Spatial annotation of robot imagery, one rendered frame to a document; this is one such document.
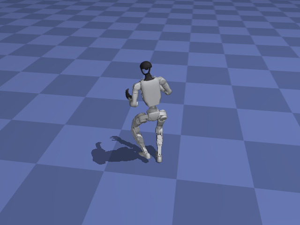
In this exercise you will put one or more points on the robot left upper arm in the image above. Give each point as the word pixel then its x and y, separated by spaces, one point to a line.
pixel 135 89

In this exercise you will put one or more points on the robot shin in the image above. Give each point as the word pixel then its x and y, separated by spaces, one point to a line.
pixel 159 140
pixel 139 140

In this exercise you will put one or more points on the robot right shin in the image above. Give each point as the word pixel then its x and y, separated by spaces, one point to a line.
pixel 159 140

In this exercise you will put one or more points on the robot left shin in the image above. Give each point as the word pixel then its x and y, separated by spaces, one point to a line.
pixel 139 140

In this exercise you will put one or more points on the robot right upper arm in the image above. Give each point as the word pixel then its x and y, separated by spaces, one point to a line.
pixel 165 85

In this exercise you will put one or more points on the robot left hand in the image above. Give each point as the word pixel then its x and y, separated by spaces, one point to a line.
pixel 127 94

